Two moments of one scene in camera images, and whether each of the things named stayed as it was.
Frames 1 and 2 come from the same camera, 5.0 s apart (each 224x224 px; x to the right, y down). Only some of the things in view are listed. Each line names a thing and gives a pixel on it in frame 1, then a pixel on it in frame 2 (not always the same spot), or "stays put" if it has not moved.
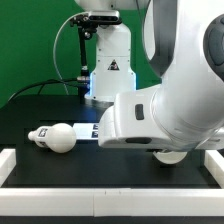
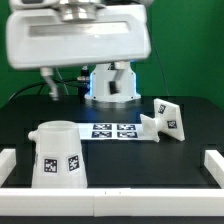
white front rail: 112,202 stays put
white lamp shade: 170,158 -> 59,161
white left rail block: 8,160 stays put
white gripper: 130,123 -> 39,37
